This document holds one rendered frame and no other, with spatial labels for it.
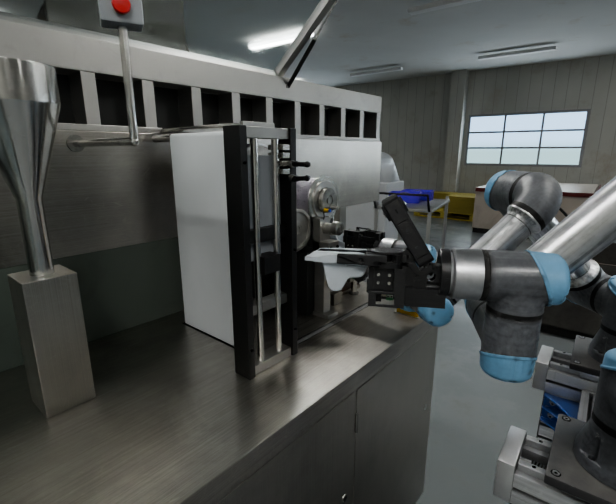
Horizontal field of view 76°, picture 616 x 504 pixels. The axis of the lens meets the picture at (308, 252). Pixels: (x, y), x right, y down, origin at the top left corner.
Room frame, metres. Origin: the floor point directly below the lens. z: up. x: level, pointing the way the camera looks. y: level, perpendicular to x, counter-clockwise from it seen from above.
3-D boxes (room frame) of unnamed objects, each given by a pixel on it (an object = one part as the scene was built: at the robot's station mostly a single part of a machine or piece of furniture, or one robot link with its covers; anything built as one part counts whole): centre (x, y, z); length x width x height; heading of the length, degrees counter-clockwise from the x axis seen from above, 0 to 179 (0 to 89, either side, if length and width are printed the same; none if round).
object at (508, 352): (0.56, -0.31, 1.12); 0.11 x 0.08 x 0.11; 168
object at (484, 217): (7.16, -4.20, 0.40); 2.11 x 1.71 x 0.79; 143
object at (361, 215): (6.08, -1.03, 0.69); 0.71 x 0.64 x 1.38; 50
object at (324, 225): (1.13, -0.05, 1.05); 0.06 x 0.05 x 0.31; 50
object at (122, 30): (0.79, 0.34, 1.51); 0.02 x 0.02 x 0.20
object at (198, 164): (1.03, 0.29, 1.17); 0.34 x 0.05 x 0.54; 50
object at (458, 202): (8.70, -3.17, 0.24); 1.35 x 0.93 x 0.49; 53
